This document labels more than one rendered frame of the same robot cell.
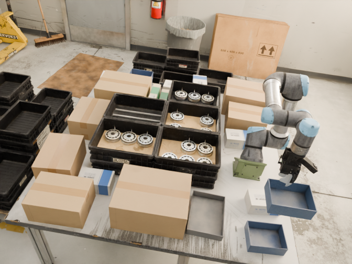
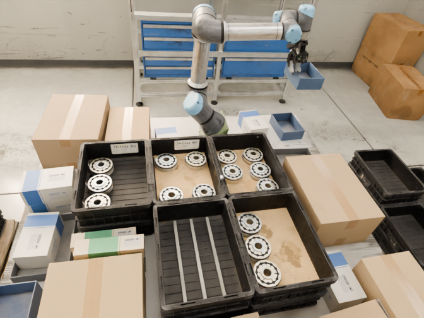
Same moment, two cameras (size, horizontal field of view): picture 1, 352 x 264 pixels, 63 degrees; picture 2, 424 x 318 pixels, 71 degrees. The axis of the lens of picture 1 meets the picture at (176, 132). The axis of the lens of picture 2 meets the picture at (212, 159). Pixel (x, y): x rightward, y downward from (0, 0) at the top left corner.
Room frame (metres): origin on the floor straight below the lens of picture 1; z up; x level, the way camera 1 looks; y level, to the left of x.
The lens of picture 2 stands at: (1.80, 0.83, 1.87)
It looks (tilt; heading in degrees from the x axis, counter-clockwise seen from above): 43 degrees down; 252
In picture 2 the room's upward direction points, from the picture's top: 7 degrees clockwise
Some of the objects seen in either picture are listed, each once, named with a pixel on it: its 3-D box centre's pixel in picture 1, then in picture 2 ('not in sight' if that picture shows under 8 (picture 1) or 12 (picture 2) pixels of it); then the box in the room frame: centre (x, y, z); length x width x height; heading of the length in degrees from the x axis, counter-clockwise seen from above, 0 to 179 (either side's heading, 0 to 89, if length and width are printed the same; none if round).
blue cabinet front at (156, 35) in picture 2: not in sight; (180, 51); (1.34, -1.99, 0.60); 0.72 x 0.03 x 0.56; 177
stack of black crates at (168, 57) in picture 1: (181, 70); not in sight; (3.25, 0.03, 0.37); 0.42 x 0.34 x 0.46; 87
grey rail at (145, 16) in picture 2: not in sight; (223, 18); (0.93, -2.00, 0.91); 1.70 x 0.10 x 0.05; 177
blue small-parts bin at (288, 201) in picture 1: (288, 198); (303, 75); (0.86, -0.56, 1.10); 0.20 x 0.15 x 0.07; 87
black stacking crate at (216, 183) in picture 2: (191, 122); (183, 175); (1.62, -0.10, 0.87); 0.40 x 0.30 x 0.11; 88
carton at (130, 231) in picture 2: (163, 99); (105, 241); (1.97, 0.14, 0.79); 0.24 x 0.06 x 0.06; 178
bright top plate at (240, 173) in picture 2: (188, 145); (232, 171); (1.38, -0.10, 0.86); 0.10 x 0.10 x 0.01
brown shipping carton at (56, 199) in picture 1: (61, 199); (399, 301); (0.90, 0.58, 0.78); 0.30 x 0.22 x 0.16; 89
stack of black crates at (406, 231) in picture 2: not in sight; (406, 247); (0.25, 0.19, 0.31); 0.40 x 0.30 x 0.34; 87
